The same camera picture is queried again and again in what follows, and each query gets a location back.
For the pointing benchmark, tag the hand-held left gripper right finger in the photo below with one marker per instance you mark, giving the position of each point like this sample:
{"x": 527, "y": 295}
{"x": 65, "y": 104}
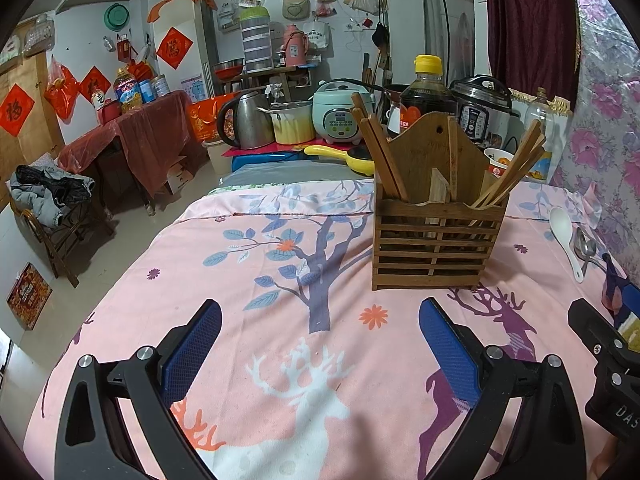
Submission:
{"x": 447, "y": 350}

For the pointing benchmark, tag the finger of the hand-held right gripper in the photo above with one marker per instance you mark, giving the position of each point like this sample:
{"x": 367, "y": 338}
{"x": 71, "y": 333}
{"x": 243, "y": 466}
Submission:
{"x": 592, "y": 330}

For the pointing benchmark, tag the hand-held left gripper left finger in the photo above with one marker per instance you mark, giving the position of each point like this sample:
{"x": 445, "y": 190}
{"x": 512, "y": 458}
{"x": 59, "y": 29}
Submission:
{"x": 195, "y": 355}

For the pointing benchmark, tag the wooden slatted chopstick holder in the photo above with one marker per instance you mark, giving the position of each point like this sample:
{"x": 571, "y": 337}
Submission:
{"x": 425, "y": 160}

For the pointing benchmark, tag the group of wooden chopsticks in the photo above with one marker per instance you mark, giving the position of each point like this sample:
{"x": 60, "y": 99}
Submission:
{"x": 382, "y": 157}

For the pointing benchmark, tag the person's right hand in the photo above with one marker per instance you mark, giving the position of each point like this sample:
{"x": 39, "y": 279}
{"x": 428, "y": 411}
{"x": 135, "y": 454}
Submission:
{"x": 602, "y": 460}

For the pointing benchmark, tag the green fleece garment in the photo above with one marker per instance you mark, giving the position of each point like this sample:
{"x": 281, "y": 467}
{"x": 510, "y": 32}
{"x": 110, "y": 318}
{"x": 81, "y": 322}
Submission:
{"x": 631, "y": 335}

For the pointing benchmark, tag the navy cloth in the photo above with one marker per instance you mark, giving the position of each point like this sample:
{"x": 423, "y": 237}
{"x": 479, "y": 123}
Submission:
{"x": 615, "y": 282}

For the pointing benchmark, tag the metal spoon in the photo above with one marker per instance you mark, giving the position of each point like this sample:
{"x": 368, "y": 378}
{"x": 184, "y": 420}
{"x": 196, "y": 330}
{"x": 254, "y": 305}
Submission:
{"x": 582, "y": 247}

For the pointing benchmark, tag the white ceramic spoon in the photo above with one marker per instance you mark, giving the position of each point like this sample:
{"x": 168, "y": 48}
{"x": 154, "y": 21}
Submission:
{"x": 562, "y": 230}

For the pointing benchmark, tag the pink deer printed bedsheet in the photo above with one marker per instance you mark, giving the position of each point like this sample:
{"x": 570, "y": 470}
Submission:
{"x": 300, "y": 360}

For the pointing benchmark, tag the wooden chair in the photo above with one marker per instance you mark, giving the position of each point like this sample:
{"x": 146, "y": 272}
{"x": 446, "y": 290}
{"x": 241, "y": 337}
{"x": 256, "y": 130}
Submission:
{"x": 65, "y": 245}

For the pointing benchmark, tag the red patterned gift box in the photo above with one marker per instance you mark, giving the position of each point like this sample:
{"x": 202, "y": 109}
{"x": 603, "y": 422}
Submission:
{"x": 29, "y": 297}

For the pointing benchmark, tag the cardboard box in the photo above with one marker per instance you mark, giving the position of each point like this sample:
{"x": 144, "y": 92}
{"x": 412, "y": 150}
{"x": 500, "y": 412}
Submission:
{"x": 180, "y": 177}

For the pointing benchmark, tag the red rimmed bowl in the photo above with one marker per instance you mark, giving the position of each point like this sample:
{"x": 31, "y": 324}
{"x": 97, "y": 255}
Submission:
{"x": 500, "y": 162}

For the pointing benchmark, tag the white plastic bucket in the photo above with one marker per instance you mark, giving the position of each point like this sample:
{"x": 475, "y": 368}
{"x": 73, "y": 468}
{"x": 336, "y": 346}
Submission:
{"x": 217, "y": 157}

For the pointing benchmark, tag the clear plastic oil bottle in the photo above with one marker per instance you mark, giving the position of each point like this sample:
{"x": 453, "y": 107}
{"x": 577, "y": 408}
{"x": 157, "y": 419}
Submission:
{"x": 540, "y": 120}

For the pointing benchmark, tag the pile of grey clothes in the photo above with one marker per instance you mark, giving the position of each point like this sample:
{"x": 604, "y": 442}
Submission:
{"x": 50, "y": 192}

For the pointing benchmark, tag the yellow frying pan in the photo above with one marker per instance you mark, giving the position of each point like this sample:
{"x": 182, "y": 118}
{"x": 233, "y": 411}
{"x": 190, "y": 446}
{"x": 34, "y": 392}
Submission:
{"x": 330, "y": 152}

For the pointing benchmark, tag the red covered table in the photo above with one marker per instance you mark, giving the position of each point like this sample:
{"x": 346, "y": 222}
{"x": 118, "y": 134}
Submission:
{"x": 145, "y": 130}

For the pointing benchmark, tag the orange gift bag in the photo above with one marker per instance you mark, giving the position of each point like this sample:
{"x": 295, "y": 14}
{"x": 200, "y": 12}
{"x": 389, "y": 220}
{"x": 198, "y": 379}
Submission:
{"x": 205, "y": 120}

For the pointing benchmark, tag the stainless steel kettle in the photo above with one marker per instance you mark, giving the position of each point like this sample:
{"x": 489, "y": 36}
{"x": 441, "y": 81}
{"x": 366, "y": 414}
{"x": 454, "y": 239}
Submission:
{"x": 245, "y": 122}

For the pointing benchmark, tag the dark sauce bottle yellow cap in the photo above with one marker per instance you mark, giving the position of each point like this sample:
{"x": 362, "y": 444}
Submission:
{"x": 425, "y": 105}

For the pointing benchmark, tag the pale yellow cooking pot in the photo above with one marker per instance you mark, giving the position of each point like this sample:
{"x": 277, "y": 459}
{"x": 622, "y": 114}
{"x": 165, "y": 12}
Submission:
{"x": 290, "y": 127}

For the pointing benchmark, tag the electric pressure cooker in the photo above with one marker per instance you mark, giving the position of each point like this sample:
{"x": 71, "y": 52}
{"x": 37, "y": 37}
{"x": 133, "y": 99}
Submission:
{"x": 482, "y": 105}

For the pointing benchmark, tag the mint green rice cooker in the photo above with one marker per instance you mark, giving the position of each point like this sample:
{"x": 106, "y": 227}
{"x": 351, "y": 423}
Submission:
{"x": 342, "y": 115}

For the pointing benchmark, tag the blue tin can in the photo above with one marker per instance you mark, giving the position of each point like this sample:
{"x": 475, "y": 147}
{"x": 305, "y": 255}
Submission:
{"x": 146, "y": 91}

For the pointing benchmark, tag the white tin can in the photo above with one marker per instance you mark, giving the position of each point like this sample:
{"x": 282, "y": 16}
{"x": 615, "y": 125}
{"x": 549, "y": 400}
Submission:
{"x": 160, "y": 87}

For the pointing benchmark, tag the yellow cooking oil jug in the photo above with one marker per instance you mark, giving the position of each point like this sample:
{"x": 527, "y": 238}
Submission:
{"x": 129, "y": 92}

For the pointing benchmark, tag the red diamond paper decoration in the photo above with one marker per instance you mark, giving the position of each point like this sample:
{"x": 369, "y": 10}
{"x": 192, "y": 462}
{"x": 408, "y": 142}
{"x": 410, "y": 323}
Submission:
{"x": 174, "y": 47}
{"x": 16, "y": 110}
{"x": 95, "y": 85}

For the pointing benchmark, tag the red basin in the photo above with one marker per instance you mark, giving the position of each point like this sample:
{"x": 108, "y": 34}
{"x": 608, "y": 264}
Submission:
{"x": 229, "y": 67}

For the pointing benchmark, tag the red plastic bag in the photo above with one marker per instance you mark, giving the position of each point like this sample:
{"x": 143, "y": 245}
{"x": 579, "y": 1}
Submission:
{"x": 62, "y": 92}

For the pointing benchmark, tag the white refrigerator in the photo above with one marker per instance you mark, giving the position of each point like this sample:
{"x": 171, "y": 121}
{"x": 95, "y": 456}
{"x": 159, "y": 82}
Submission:
{"x": 200, "y": 60}

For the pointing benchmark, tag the maroon curtain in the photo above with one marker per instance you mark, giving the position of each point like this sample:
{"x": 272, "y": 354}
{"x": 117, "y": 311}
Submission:
{"x": 530, "y": 25}

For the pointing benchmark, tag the stacked container green lid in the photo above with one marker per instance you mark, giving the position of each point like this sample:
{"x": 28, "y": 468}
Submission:
{"x": 256, "y": 42}

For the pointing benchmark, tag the black hanging bag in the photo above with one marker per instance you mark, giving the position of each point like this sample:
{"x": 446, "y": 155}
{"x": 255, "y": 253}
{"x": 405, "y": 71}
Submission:
{"x": 380, "y": 36}

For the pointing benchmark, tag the pink thermos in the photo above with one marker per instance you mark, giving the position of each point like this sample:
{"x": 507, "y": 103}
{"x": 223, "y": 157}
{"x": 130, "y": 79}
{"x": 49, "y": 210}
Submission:
{"x": 295, "y": 47}

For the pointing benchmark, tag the white tote bag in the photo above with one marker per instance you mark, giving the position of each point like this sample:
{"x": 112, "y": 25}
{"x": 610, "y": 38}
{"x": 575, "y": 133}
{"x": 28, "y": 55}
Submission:
{"x": 316, "y": 35}

